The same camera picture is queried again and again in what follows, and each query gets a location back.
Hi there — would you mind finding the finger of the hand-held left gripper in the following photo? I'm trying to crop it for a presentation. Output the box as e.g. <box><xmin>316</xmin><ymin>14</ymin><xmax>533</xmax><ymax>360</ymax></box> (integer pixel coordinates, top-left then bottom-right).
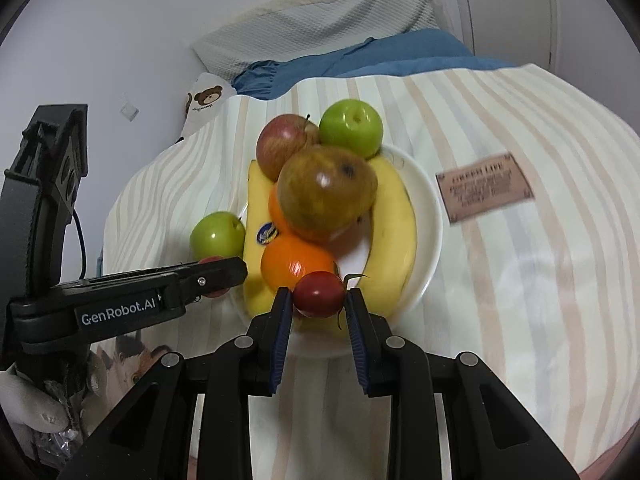
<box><xmin>160</xmin><ymin>256</ymin><xmax>249</xmax><ymax>308</ymax></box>

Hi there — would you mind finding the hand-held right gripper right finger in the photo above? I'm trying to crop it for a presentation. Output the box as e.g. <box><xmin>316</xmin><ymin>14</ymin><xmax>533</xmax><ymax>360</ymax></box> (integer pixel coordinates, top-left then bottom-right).
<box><xmin>344</xmin><ymin>287</ymin><xmax>581</xmax><ymax>480</ymax></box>

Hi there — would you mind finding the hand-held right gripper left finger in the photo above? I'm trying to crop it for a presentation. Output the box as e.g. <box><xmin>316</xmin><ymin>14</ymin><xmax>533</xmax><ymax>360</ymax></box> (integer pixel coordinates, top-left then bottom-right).
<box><xmin>57</xmin><ymin>287</ymin><xmax>293</xmax><ymax>480</ymax></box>

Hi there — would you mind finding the red cherry tomato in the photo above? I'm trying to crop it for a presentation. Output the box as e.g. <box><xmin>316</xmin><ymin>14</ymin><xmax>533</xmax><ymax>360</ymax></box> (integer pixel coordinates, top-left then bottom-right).
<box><xmin>291</xmin><ymin>271</ymin><xmax>371</xmax><ymax>331</ymax></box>
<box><xmin>197</xmin><ymin>255</ymin><xmax>231</xmax><ymax>298</ymax></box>

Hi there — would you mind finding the green apple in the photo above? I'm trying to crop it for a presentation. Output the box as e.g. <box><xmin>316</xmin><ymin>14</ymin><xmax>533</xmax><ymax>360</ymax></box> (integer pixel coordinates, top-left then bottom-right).
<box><xmin>319</xmin><ymin>99</ymin><xmax>384</xmax><ymax>158</ymax></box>
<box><xmin>189</xmin><ymin>211</ymin><xmax>247</xmax><ymax>262</ymax></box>

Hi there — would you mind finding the white ceramic plate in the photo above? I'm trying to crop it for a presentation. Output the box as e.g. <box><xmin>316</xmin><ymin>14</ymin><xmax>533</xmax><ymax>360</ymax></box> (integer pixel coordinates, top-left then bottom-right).
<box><xmin>230</xmin><ymin>142</ymin><xmax>444</xmax><ymax>359</ymax></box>

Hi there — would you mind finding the brownish red-green apple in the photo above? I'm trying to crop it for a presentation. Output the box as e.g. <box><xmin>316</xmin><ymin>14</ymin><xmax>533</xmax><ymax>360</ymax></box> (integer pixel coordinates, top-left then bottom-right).
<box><xmin>276</xmin><ymin>145</ymin><xmax>379</xmax><ymax>242</ymax></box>

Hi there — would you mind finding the red apple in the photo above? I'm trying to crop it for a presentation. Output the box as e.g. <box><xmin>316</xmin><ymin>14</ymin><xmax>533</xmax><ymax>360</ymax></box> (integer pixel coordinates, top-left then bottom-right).
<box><xmin>256</xmin><ymin>114</ymin><xmax>321</xmax><ymax>183</ymax></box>

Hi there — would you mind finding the person's left hand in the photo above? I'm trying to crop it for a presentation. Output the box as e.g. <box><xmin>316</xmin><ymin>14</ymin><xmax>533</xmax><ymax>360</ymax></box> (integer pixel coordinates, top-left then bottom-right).
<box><xmin>0</xmin><ymin>365</ymin><xmax>68</xmax><ymax>433</ymax></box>

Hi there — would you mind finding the orange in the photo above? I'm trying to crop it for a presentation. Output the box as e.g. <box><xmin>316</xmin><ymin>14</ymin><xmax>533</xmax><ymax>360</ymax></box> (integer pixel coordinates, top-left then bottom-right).
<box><xmin>260</xmin><ymin>234</ymin><xmax>337</xmax><ymax>293</ymax></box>
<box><xmin>267</xmin><ymin>182</ymin><xmax>351</xmax><ymax>243</ymax></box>

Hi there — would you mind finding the cat print cloth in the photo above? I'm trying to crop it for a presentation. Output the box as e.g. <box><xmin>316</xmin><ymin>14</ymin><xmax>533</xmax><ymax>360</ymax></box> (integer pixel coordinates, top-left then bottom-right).
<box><xmin>90</xmin><ymin>335</ymin><xmax>171</xmax><ymax>391</ymax></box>

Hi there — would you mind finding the banana with blue sticker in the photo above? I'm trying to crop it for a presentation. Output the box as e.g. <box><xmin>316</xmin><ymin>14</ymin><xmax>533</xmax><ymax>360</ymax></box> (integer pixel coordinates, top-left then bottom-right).
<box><xmin>242</xmin><ymin>159</ymin><xmax>301</xmax><ymax>316</ymax></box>

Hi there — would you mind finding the black stand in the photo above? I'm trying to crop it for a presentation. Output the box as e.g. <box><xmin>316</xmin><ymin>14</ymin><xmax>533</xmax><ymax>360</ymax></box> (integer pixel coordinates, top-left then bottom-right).
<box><xmin>0</xmin><ymin>105</ymin><xmax>88</xmax><ymax>301</ymax></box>

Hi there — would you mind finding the plain yellow banana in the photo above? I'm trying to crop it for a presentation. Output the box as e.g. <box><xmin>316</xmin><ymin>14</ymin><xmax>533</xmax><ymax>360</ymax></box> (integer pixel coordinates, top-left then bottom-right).
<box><xmin>300</xmin><ymin>155</ymin><xmax>418</xmax><ymax>336</ymax></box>

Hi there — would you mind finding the clear plastic bag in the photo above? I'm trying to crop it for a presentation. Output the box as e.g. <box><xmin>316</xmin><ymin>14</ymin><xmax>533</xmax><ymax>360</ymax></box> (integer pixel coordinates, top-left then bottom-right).
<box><xmin>30</xmin><ymin>380</ymin><xmax>86</xmax><ymax>461</ymax></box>

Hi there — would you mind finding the bear print pillow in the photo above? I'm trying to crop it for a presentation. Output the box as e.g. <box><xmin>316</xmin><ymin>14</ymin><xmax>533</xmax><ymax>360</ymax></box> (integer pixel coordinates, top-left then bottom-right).
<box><xmin>177</xmin><ymin>72</ymin><xmax>238</xmax><ymax>141</ymax></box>

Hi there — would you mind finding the striped cream blanket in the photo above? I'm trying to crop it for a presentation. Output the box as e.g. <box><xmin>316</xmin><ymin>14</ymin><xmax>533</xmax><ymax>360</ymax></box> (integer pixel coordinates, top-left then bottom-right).
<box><xmin>102</xmin><ymin>62</ymin><xmax>640</xmax><ymax>480</ymax></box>

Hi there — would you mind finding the brown label patch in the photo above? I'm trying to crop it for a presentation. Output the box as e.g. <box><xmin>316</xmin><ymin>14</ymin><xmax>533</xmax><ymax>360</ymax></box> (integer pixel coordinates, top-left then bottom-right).
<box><xmin>435</xmin><ymin>151</ymin><xmax>535</xmax><ymax>224</ymax></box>

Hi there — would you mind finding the pink bed sheet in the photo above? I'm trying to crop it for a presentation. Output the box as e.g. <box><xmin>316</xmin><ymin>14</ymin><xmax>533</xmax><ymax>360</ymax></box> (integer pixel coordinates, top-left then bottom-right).
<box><xmin>575</xmin><ymin>440</ymin><xmax>636</xmax><ymax>480</ymax></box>

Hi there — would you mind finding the grey textured pillow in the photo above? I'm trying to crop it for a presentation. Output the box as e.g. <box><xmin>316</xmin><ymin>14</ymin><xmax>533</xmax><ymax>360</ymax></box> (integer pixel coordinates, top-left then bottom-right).
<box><xmin>192</xmin><ymin>0</ymin><xmax>441</xmax><ymax>81</ymax></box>

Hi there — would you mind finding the blue blanket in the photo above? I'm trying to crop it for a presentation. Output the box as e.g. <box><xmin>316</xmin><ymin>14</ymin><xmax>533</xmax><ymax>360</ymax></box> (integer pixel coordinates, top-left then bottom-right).
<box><xmin>231</xmin><ymin>28</ymin><xmax>516</xmax><ymax>100</ymax></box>

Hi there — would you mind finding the white wardrobe door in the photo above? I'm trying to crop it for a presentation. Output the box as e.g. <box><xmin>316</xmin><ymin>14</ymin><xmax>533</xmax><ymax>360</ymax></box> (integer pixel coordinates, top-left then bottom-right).
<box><xmin>445</xmin><ymin>0</ymin><xmax>561</xmax><ymax>68</ymax></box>

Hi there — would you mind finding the black cable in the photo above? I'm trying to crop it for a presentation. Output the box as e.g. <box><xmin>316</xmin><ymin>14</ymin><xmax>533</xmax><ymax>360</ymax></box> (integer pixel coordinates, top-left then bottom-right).
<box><xmin>71</xmin><ymin>209</ymin><xmax>88</xmax><ymax>281</ymax></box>

